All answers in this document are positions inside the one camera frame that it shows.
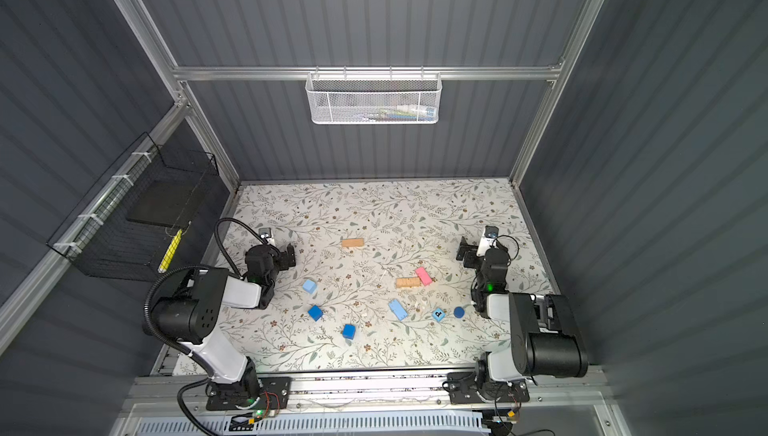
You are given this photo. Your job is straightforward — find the pink rectangular block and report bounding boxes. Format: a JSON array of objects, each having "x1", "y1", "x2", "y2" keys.
[{"x1": 415, "y1": 267, "x2": 433, "y2": 286}]

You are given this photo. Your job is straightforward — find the dark blue cube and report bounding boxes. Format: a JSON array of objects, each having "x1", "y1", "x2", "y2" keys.
[
  {"x1": 308, "y1": 306, "x2": 324, "y2": 322},
  {"x1": 342, "y1": 324, "x2": 356, "y2": 340}
]

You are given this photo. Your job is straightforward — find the natural wood block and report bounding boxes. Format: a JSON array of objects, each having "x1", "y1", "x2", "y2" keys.
[
  {"x1": 341, "y1": 238, "x2": 365, "y2": 248},
  {"x1": 395, "y1": 277, "x2": 423, "y2": 289}
]

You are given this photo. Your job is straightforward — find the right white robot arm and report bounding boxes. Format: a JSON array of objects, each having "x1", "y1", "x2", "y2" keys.
[{"x1": 444, "y1": 228, "x2": 589, "y2": 404}]

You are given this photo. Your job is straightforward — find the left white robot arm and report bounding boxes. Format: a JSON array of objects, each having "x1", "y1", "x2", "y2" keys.
[{"x1": 142, "y1": 244, "x2": 296, "y2": 410}]

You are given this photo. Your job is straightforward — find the light blue cube block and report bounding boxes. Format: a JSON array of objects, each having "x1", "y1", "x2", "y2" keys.
[{"x1": 302, "y1": 279, "x2": 317, "y2": 294}]

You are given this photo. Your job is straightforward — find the light blue rectangular block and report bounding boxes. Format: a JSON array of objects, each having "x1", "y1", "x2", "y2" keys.
[{"x1": 388, "y1": 299, "x2": 408, "y2": 321}]

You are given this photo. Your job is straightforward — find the teal letter cube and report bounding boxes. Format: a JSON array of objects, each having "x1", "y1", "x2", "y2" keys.
[{"x1": 432, "y1": 308, "x2": 446, "y2": 322}]

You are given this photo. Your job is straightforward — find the yellow marker pen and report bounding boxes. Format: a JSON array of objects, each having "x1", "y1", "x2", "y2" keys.
[{"x1": 157, "y1": 229, "x2": 183, "y2": 274}]

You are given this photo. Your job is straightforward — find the dark blue cube front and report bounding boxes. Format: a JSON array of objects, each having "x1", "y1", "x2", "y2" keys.
[{"x1": 342, "y1": 324, "x2": 356, "y2": 340}]

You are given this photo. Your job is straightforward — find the black pad in basket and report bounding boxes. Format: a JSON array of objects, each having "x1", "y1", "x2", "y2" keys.
[{"x1": 126, "y1": 180, "x2": 205, "y2": 229}]

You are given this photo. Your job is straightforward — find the markers in white basket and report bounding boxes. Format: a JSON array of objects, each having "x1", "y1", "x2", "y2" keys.
[{"x1": 356, "y1": 104, "x2": 438, "y2": 123}]

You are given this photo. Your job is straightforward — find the black wire basket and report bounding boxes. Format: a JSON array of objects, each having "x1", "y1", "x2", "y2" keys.
[{"x1": 47, "y1": 133, "x2": 221, "y2": 281}]

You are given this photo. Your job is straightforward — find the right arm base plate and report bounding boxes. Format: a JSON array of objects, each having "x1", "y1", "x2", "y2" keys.
[{"x1": 442, "y1": 371, "x2": 530, "y2": 405}]

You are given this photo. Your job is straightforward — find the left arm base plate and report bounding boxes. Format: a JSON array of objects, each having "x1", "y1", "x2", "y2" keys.
[{"x1": 205, "y1": 377, "x2": 292, "y2": 411}]

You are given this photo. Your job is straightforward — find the white wire basket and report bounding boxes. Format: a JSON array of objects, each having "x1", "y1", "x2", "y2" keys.
[{"x1": 305, "y1": 75, "x2": 443, "y2": 125}]

